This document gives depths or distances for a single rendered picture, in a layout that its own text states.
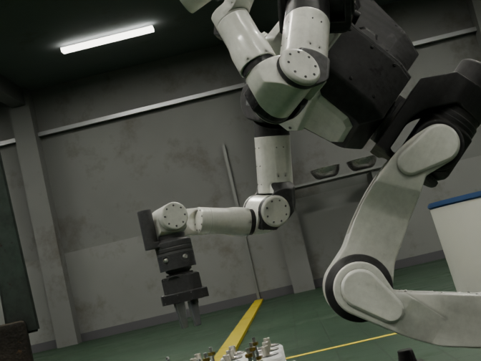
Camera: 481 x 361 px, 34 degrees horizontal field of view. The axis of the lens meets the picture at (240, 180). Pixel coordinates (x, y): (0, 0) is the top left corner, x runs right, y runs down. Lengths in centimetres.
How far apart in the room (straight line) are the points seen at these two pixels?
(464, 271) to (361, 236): 332
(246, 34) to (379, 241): 56
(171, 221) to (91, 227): 981
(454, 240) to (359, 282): 335
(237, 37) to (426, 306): 69
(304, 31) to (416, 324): 65
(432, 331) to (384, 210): 27
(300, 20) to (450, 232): 360
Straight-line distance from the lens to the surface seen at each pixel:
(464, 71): 179
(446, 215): 497
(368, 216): 170
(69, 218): 1171
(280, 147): 194
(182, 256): 184
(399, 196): 169
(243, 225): 191
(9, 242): 573
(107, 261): 1154
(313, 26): 148
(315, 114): 172
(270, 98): 138
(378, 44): 175
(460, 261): 499
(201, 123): 1149
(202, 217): 188
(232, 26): 141
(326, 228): 1127
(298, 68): 135
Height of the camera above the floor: 53
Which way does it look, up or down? 6 degrees up
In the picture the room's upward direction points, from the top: 13 degrees counter-clockwise
